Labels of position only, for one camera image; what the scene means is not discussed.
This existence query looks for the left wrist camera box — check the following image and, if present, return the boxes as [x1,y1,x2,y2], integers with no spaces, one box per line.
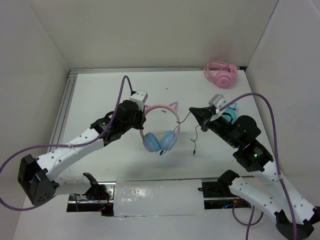
[129,90,148,111]

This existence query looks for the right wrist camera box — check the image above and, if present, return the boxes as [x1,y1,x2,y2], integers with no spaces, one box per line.
[208,94,227,122]

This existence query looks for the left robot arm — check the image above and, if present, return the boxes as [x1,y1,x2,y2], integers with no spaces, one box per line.
[17,98,146,206]

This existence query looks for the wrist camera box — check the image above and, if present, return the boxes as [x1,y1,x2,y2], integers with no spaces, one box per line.
[208,94,227,122]
[129,90,148,111]

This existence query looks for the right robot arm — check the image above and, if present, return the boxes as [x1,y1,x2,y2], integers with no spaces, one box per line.
[189,106,320,240]

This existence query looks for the shiny foil sheet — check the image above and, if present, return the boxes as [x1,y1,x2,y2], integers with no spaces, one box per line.
[113,179,205,217]

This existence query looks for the pink blue cat-ear headphones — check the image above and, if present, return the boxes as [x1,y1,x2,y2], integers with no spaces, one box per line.
[139,101,181,156]

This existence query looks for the aluminium frame rail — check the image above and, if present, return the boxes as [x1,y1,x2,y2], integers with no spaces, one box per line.
[59,67,251,125]

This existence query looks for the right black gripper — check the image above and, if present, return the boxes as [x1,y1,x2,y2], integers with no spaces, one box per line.
[188,105,240,148]

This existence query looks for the black headphone cable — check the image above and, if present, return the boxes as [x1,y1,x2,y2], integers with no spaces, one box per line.
[158,111,201,156]

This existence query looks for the pink round headphones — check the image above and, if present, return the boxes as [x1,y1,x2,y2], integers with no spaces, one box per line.
[204,61,238,89]

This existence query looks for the teal white cat-ear headphones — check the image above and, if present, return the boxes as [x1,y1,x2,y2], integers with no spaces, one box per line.
[221,103,237,124]

